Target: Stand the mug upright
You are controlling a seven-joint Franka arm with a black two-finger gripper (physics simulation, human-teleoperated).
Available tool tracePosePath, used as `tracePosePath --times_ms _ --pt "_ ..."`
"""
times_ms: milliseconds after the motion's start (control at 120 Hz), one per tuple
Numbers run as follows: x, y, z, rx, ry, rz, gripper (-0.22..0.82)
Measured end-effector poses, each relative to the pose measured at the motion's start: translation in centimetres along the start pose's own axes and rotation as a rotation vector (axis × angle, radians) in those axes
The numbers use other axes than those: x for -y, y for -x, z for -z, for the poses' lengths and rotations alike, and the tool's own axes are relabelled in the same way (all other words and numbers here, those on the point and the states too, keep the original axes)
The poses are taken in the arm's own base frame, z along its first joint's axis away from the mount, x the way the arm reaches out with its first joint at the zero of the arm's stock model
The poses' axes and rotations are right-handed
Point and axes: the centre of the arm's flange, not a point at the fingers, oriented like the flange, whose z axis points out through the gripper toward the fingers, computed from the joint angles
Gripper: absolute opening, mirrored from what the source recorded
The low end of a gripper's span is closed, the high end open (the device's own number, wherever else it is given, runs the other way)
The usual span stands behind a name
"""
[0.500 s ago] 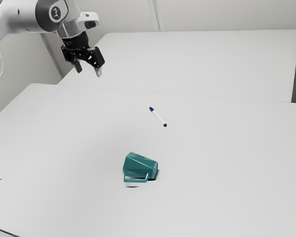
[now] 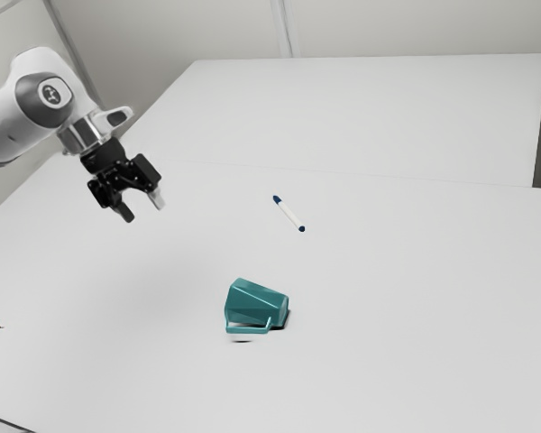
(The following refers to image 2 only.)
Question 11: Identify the teal faceted mug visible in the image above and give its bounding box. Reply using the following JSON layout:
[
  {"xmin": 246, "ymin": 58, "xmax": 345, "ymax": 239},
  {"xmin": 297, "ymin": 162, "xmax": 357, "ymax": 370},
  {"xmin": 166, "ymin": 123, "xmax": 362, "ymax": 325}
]
[{"xmin": 224, "ymin": 277, "xmax": 290, "ymax": 336}]

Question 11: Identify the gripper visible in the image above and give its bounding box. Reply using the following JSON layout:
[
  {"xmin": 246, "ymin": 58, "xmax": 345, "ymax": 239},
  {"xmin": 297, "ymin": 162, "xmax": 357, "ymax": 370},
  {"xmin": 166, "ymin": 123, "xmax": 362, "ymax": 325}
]
[{"xmin": 78, "ymin": 137, "xmax": 167, "ymax": 225}]

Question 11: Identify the white pen with blue ends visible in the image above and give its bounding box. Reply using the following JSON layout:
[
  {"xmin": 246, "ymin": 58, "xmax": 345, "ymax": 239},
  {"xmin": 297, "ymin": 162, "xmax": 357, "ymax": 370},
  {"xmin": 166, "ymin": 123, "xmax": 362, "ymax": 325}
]
[{"xmin": 271, "ymin": 194, "xmax": 307, "ymax": 234}]

